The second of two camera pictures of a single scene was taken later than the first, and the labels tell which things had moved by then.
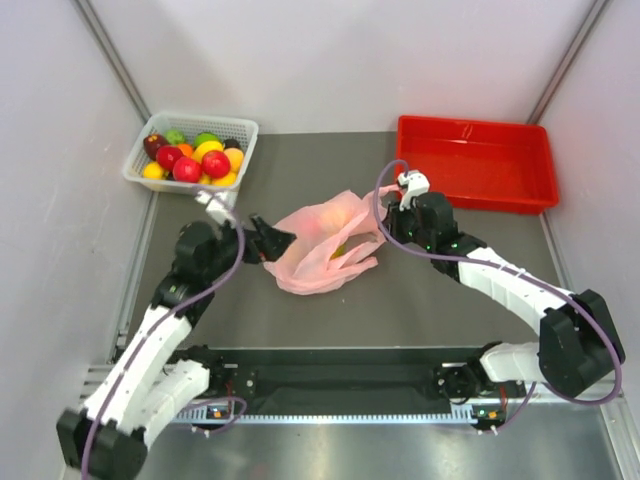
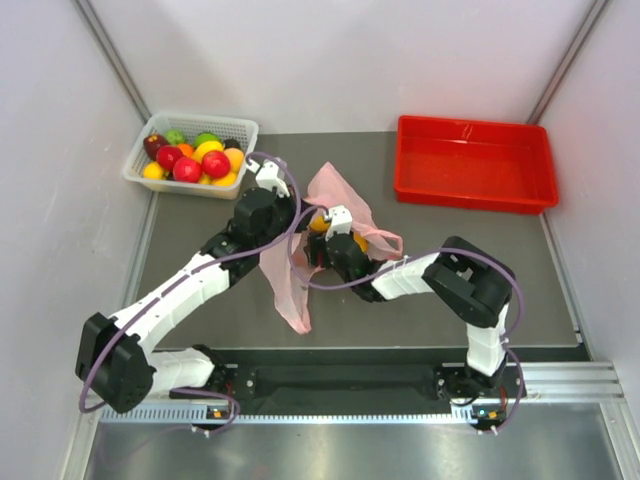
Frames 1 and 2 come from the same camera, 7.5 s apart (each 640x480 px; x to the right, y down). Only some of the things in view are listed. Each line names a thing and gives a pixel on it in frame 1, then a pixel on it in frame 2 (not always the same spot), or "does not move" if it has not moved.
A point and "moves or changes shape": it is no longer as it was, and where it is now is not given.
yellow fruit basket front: (228, 180) does not move
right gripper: (395, 219) -> (318, 244)
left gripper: (269, 243) -> (289, 202)
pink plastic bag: (333, 240) moves or changes shape
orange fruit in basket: (237, 159) does not move
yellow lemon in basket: (152, 170) does not move
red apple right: (216, 164) does not move
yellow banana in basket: (206, 146) does not move
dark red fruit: (151, 144) does not move
